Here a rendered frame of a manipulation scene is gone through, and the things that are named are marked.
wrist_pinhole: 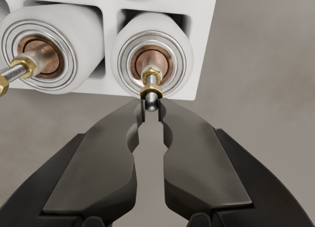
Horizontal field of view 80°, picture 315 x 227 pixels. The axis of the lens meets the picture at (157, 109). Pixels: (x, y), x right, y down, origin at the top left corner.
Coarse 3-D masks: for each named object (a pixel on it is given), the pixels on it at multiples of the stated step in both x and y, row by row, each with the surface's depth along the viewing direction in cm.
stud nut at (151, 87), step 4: (148, 84) 14; (152, 84) 14; (144, 88) 14; (148, 88) 14; (152, 88) 14; (156, 88) 14; (160, 88) 14; (140, 92) 14; (144, 92) 14; (148, 92) 14; (152, 92) 14; (156, 92) 14; (160, 92) 14; (140, 96) 14; (144, 96) 14; (160, 96) 14
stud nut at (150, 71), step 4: (148, 68) 18; (152, 68) 18; (144, 72) 18; (148, 72) 17; (152, 72) 17; (156, 72) 17; (144, 76) 17; (156, 76) 17; (160, 76) 18; (144, 80) 18; (160, 80) 18; (144, 84) 18
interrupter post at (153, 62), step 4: (144, 60) 20; (148, 60) 19; (152, 60) 19; (156, 60) 19; (144, 64) 19; (148, 64) 18; (152, 64) 18; (156, 64) 18; (160, 64) 20; (144, 68) 18; (156, 68) 18; (160, 68) 18; (160, 72) 18
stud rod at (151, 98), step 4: (148, 76) 17; (152, 76) 17; (148, 80) 16; (152, 80) 16; (156, 80) 17; (156, 84) 16; (148, 96) 14; (152, 96) 14; (156, 96) 14; (148, 100) 13; (152, 100) 13; (156, 100) 13; (148, 104) 13; (152, 104) 13; (156, 104) 13; (148, 108) 13; (152, 108) 13; (156, 108) 13
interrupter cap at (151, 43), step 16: (144, 32) 19; (160, 32) 19; (128, 48) 20; (144, 48) 20; (160, 48) 20; (176, 48) 20; (128, 64) 20; (176, 64) 21; (128, 80) 22; (176, 80) 22
